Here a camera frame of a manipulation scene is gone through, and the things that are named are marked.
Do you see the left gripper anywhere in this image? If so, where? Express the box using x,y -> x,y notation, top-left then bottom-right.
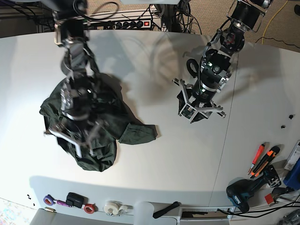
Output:
173,63 -> 231,124

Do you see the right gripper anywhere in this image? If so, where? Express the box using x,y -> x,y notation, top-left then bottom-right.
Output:
44,80 -> 110,158

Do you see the dark green t-shirt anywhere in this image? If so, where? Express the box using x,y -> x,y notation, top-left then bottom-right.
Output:
39,75 -> 157,172

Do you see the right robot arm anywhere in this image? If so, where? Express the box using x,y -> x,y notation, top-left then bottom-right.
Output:
40,0 -> 105,159

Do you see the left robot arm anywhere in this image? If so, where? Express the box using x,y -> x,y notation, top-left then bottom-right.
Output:
173,0 -> 272,123

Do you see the purple tape roll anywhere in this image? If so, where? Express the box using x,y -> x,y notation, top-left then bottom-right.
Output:
43,195 -> 55,206

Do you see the red tape roll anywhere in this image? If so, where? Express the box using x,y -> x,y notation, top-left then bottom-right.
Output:
83,204 -> 97,214

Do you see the white tape roll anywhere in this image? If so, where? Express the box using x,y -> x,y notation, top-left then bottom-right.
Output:
103,201 -> 133,216

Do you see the black orange utility knife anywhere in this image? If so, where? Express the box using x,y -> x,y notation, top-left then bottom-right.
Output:
250,146 -> 280,179

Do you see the black marker pen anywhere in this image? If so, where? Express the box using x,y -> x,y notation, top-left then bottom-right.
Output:
152,202 -> 180,219

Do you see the white power strip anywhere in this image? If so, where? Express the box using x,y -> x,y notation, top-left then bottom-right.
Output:
103,20 -> 151,30

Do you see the blue box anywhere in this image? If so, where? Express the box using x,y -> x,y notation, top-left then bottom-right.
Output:
283,160 -> 300,190

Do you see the black action camera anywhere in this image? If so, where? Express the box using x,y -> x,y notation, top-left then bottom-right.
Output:
66,192 -> 85,208

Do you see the teal cordless drill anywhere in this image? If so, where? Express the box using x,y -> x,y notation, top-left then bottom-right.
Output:
226,165 -> 282,213

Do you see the yellow cable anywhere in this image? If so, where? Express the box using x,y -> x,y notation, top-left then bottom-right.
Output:
262,0 -> 289,44

